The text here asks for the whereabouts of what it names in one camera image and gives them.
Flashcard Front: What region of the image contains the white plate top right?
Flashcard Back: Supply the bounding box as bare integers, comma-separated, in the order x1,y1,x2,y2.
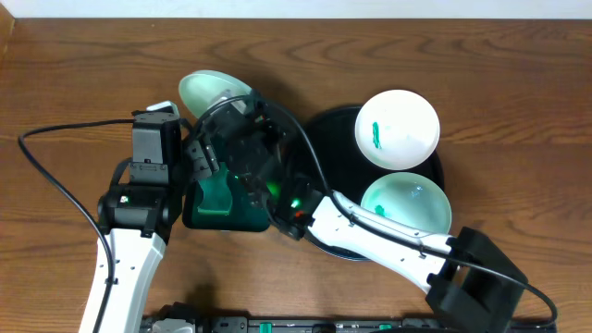
354,90,440,171

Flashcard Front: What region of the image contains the black round tray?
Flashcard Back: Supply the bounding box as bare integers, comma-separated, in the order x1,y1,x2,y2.
290,105,445,261

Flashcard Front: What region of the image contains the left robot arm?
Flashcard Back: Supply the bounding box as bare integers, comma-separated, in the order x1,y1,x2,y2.
80,134,216,332

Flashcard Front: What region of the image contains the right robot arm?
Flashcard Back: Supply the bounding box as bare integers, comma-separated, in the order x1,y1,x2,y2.
192,90,528,332

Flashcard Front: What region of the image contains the green sponge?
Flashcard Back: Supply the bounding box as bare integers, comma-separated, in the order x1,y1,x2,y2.
198,163,233,216

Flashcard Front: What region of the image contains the mint plate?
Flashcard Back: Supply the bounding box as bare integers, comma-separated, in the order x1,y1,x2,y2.
179,70,253,118
360,172,452,234

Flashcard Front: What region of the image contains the black rectangular tray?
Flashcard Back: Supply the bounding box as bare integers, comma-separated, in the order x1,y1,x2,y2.
182,171,270,232

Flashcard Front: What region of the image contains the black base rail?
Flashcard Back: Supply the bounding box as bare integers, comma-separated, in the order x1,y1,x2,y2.
139,316,451,333

